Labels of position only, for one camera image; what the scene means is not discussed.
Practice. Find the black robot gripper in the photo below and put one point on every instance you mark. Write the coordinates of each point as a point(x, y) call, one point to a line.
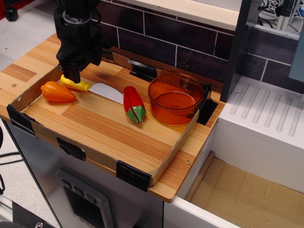
point(78, 28)

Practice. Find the yellow handled white toy knife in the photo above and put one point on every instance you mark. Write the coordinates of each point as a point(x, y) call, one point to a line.
point(98, 88)

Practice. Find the transparent orange plastic pot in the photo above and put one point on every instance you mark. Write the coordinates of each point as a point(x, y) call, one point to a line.
point(174, 97)

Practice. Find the orange plastic toy carrot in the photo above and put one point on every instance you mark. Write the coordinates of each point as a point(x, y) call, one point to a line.
point(55, 92)

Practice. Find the red green toy pepper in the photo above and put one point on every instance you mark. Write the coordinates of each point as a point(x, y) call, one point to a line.
point(133, 104)

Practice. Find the black office chair wheel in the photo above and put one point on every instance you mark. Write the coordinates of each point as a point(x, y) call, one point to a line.
point(10, 12)

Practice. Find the grey toy oven front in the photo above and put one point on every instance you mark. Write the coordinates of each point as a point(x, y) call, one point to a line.
point(81, 195)

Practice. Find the white toy sink unit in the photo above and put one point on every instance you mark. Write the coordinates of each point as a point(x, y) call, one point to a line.
point(250, 172)

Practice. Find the dark grey right post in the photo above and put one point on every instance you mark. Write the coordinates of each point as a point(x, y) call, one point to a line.
point(247, 19)

